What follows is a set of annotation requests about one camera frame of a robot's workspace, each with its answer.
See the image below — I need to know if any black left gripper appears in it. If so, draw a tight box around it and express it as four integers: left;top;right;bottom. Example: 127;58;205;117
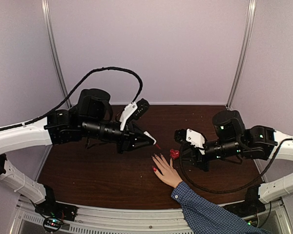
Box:
81;117;155;155

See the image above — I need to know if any red nail polish bottle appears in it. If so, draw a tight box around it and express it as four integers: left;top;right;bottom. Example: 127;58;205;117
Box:
169;149;180;160

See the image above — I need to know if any white nail polish cap brush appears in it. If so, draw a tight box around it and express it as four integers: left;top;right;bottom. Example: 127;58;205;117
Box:
144;131;161;150

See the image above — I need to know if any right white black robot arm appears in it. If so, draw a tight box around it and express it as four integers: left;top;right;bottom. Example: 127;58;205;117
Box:
174;110;293;215

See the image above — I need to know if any blue checked shirt forearm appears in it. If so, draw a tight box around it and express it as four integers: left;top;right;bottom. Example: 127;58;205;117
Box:
171;182;270;234

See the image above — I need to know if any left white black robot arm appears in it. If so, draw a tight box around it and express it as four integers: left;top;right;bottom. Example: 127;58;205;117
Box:
0;89;156;216

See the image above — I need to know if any pale hand with long nails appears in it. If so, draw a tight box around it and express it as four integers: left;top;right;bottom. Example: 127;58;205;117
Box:
152;154;183;189

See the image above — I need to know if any round green circuit board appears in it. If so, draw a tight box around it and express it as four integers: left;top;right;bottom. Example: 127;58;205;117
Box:
42;217;63;232

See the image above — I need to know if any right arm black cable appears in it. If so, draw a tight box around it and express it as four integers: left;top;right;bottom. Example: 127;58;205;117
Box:
178;143;281;195

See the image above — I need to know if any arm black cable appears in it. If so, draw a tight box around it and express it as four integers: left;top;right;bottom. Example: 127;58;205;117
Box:
178;143;281;195
0;66;144;134

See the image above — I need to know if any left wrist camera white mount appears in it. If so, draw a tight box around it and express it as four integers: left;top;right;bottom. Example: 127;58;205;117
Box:
119;98;150;131

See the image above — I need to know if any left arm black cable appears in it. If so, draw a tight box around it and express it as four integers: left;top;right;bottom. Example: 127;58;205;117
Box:
0;66;144;134

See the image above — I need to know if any left aluminium corner post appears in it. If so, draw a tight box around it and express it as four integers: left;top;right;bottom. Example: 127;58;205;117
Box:
41;0;68;98

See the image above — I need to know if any aluminium corner post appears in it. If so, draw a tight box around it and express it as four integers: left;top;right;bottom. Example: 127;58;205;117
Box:
226;0;257;111
41;0;68;98

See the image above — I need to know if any right aluminium corner post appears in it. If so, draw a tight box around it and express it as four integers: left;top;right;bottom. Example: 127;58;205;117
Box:
226;0;257;111

